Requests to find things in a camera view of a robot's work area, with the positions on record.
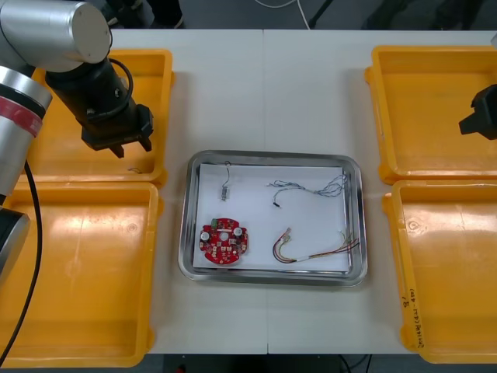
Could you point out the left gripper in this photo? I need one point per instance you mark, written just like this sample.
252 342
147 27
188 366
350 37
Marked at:
112 132

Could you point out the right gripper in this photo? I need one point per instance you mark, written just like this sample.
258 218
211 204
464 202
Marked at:
489 109

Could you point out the steel tray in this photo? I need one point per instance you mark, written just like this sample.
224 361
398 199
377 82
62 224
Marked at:
185 233

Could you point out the round red circuit board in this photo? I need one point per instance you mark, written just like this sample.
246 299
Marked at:
217 248

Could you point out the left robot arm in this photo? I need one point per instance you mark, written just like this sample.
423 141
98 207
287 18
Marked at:
58 31

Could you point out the yellow-orange plastic bin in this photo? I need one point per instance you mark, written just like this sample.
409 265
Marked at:
446 291
153 97
427 116
97 272

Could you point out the person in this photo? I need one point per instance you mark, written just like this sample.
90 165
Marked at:
167 11

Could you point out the white paper sheet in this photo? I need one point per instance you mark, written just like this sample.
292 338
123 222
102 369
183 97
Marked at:
256 217

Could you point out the black stand leg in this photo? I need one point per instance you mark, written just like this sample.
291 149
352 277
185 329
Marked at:
320 11

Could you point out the black robot torso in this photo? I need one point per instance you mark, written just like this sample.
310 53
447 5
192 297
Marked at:
213 365

